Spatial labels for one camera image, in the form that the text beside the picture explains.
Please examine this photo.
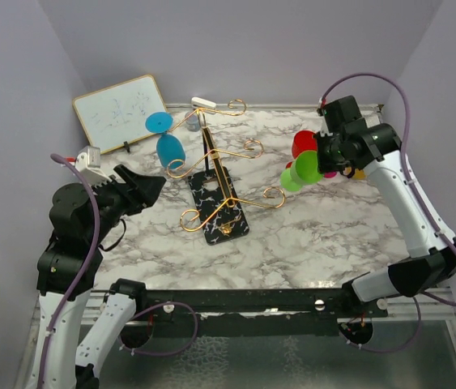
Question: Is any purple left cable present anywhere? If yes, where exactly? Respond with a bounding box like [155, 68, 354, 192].
[35, 152, 200, 389]

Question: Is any red wine glass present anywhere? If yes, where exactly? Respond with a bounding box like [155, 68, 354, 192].
[292, 130, 317, 159]

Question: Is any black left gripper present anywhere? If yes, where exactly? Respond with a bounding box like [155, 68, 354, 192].
[87, 163, 167, 244]

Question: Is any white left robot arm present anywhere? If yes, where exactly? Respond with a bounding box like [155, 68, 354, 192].
[26, 165, 166, 388]

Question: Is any magenta wine glass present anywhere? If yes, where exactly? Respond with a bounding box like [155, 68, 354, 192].
[324, 172, 338, 179]

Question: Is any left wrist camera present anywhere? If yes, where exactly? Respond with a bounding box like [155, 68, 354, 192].
[66, 146, 111, 187]

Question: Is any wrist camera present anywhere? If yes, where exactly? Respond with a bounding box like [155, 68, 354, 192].
[317, 101, 334, 138]
[66, 146, 111, 187]

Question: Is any small framed whiteboard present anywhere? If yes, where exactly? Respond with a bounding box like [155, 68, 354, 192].
[72, 75, 167, 154]

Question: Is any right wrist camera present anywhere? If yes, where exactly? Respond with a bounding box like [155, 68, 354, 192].
[317, 101, 334, 138]

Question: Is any white marker eraser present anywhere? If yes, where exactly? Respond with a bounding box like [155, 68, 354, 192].
[190, 96, 217, 109]

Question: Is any purple cable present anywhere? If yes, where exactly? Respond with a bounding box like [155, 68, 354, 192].
[318, 71, 456, 353]
[35, 152, 200, 389]

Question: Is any black front mounting bar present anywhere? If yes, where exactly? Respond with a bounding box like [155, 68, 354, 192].
[108, 277, 389, 340]

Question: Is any gold wire glass rack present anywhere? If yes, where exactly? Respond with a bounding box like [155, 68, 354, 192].
[165, 99, 286, 232]

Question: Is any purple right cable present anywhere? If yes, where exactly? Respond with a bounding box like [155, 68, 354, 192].
[318, 71, 456, 353]

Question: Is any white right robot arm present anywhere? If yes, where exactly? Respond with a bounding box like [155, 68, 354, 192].
[316, 96, 456, 317]

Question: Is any green wine glass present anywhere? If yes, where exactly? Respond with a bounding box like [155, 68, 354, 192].
[280, 150, 323, 192]

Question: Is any blue wine glass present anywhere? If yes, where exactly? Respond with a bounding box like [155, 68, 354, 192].
[145, 112, 185, 170]

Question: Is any black patterned rack base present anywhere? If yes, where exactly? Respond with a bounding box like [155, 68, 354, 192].
[186, 125, 251, 247]

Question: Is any orange wine glass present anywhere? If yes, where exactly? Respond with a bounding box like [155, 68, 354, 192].
[352, 169, 366, 180]

